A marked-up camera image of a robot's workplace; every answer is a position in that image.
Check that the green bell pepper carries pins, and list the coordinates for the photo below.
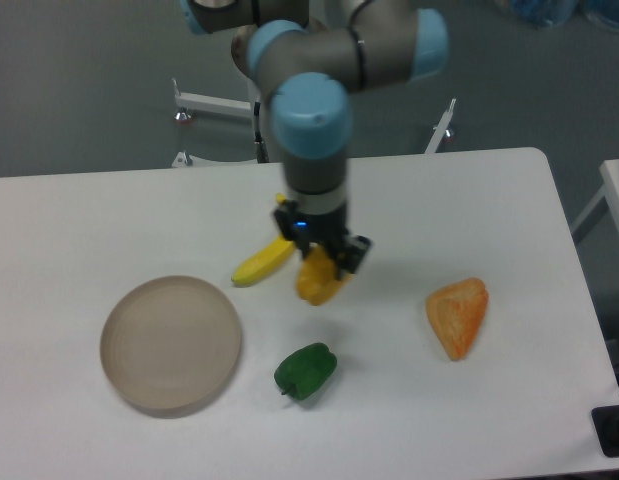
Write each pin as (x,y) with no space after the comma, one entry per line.
(305,371)

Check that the black device at table edge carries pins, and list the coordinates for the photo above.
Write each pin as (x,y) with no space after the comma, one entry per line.
(606,423)

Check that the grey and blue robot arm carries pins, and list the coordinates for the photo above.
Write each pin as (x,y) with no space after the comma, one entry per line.
(305,79)

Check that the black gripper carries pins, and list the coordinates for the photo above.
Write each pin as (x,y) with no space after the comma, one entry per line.
(328,230)

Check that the yellow banana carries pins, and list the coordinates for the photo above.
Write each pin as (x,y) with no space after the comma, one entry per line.
(264,262)

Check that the beige round plate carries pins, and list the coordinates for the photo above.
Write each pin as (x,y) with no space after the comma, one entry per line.
(170,346)

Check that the blue bag in background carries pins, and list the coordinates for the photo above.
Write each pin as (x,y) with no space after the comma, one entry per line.
(602,13)

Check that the white side table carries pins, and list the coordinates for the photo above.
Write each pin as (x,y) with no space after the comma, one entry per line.
(605,200)

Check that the orange pumpkin slice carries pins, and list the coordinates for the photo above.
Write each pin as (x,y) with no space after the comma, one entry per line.
(456,312)

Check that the yellow bell pepper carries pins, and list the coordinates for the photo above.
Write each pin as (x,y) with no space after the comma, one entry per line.
(317,280)

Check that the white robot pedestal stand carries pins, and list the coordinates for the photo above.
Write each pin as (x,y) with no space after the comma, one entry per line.
(189,104)

